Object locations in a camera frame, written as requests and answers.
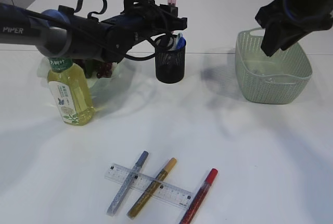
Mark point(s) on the blue capped scissors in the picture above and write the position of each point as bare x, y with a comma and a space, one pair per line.
180, 41

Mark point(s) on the clear plastic sheet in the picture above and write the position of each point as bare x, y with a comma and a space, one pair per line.
269, 75

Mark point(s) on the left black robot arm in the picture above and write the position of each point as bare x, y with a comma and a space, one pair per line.
62, 34

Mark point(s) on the red glitter pen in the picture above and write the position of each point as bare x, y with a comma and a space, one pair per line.
199, 197

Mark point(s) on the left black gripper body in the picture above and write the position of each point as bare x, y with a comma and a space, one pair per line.
137, 24

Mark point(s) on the gold glitter pen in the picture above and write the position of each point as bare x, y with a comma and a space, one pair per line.
150, 190

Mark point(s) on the dark red grape bunch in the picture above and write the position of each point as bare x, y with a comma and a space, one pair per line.
94, 68

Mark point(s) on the green wavy plastic plate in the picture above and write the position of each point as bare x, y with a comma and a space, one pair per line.
118, 81

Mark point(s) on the clear plastic ruler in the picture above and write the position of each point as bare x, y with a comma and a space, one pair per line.
165, 192

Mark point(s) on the blue glitter pen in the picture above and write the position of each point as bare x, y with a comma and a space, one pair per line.
121, 194

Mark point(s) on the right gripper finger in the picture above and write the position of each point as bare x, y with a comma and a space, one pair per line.
291, 36
275, 38

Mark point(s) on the green woven plastic basket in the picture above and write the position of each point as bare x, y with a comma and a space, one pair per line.
293, 63

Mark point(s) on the black mesh pen holder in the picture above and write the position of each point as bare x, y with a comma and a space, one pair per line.
169, 65

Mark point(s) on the green tea bottle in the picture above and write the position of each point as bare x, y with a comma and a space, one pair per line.
68, 85

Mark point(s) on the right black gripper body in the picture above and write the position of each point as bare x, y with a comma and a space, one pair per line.
314, 15

